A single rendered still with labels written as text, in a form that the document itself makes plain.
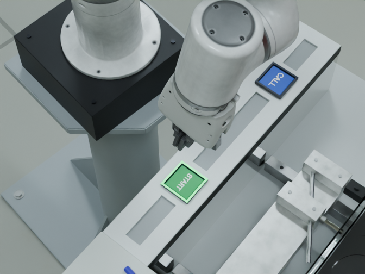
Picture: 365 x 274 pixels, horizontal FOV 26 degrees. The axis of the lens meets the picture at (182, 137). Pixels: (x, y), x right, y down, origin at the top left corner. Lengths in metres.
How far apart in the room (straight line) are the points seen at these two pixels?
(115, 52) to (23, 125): 1.11
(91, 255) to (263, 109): 0.39
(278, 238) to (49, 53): 0.55
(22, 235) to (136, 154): 0.70
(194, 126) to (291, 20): 0.21
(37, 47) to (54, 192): 0.92
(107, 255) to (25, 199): 1.16
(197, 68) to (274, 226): 0.52
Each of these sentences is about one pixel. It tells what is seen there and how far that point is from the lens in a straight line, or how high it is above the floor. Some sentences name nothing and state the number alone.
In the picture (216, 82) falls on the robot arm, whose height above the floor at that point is 1.36.
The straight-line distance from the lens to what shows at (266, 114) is 1.37.
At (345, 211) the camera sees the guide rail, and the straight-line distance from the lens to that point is 1.43.
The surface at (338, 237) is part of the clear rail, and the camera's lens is 1.35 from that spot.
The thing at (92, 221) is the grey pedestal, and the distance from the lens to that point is 2.32.
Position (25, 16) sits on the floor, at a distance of 2.79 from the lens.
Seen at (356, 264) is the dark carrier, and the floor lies 0.90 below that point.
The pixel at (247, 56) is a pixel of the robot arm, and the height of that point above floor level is 1.41.
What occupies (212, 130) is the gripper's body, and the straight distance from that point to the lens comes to 1.04.
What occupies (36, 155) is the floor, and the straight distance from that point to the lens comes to 2.47.
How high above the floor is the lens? 2.12
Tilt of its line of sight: 59 degrees down
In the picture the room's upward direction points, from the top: straight up
